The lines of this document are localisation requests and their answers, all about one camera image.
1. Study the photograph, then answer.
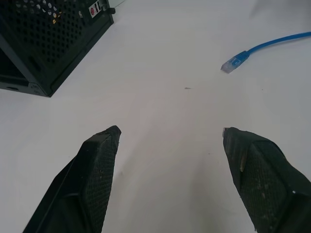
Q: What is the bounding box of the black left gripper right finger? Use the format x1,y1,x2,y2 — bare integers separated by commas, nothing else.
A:
222,127,311,233

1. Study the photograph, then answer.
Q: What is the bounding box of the blue ethernet cable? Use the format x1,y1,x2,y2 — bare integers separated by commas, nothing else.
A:
220,32,311,74

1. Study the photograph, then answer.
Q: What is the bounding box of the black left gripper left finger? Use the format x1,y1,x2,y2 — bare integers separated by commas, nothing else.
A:
22,125,122,233

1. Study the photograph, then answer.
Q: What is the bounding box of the black perforated computer case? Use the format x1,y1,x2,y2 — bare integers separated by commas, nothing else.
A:
0,0,116,98

